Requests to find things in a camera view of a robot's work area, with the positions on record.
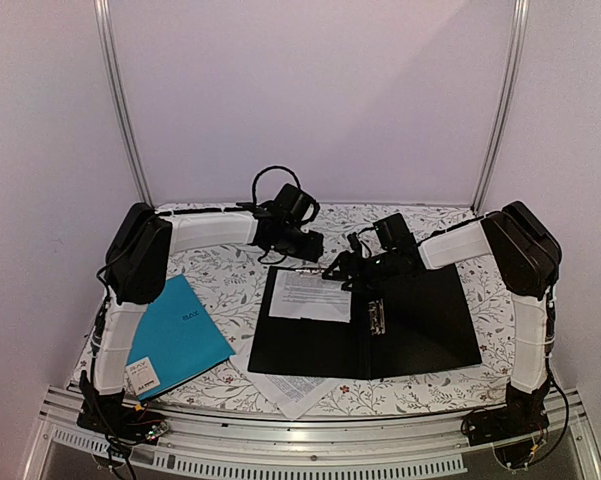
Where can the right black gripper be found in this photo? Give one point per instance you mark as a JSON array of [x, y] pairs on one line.
[[345, 260]]

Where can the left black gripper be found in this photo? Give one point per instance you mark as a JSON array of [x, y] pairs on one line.
[[313, 251]]

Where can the printed paper sheet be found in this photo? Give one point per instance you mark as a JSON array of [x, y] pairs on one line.
[[293, 396], [300, 295]]

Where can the black clip folder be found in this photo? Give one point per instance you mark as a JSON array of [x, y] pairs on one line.
[[414, 326]]

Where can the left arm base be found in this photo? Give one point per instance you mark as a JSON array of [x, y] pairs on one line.
[[106, 414]]

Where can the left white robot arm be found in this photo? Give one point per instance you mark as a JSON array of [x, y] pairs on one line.
[[135, 269]]

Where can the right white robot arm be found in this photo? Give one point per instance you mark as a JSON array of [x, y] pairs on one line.
[[527, 255]]

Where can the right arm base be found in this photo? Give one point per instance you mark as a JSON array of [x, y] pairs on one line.
[[523, 413]]

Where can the blue folder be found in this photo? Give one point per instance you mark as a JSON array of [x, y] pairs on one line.
[[176, 340]]

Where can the floral tablecloth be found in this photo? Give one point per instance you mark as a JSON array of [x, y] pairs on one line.
[[231, 283]]

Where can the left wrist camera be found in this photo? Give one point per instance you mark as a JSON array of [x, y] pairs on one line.
[[294, 206]]

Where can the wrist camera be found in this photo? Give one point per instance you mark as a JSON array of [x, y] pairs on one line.
[[294, 206], [393, 233]]

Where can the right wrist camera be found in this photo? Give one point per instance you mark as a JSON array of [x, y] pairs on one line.
[[393, 233]]

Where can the front aluminium rail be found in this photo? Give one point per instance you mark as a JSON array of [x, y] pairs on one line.
[[207, 444]]

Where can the right aluminium frame post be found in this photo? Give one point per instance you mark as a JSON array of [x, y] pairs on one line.
[[512, 66]]

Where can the aluminium frame post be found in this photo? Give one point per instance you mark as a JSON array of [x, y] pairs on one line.
[[104, 23], [512, 66]]

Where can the left aluminium frame post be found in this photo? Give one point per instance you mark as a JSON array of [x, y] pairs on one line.
[[104, 23]]

